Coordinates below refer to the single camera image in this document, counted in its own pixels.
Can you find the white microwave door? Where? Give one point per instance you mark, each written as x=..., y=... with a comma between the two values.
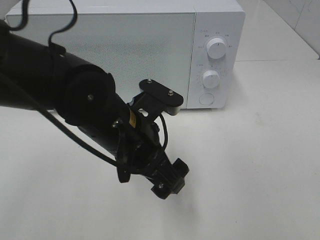
x=131, y=47

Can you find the black left wrist camera module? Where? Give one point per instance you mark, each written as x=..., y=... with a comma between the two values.
x=155, y=98

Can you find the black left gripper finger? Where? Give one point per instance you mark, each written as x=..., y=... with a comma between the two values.
x=181, y=167
x=165, y=179

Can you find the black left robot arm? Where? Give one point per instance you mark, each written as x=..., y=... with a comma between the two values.
x=80, y=99

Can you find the white control knob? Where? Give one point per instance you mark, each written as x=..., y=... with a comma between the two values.
x=210, y=79
x=216, y=47

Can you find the white microwave oven body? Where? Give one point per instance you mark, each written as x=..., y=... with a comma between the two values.
x=224, y=18

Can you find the white door release button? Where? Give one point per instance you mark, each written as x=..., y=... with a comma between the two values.
x=206, y=99

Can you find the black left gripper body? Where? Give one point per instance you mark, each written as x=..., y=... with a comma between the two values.
x=141, y=145

